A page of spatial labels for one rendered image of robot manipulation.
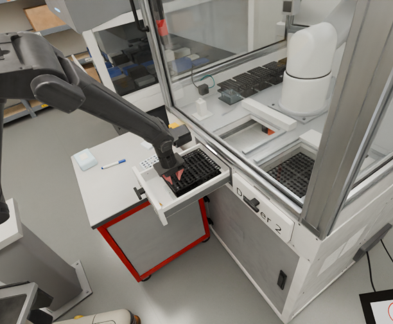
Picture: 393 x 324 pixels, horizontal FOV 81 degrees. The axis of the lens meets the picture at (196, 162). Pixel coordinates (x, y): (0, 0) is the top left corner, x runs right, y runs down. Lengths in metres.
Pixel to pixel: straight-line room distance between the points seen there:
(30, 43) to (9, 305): 0.58
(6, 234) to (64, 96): 1.07
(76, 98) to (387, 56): 0.46
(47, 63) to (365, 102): 0.49
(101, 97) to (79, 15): 1.07
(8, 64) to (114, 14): 1.19
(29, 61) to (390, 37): 0.49
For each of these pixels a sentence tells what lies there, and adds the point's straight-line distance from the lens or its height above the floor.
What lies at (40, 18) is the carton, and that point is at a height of 1.22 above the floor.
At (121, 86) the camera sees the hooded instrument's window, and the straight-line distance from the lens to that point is 1.64.
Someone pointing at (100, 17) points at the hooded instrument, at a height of 1.41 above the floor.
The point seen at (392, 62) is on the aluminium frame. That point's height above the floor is 1.43.
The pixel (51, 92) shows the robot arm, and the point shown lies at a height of 1.47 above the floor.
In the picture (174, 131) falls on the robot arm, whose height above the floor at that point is 1.18.
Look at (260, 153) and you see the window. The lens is 0.77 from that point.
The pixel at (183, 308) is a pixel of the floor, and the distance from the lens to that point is 1.68.
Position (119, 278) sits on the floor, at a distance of 1.88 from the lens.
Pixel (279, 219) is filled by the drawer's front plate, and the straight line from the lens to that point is 0.82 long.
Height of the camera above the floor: 1.58
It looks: 41 degrees down
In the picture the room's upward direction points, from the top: 11 degrees counter-clockwise
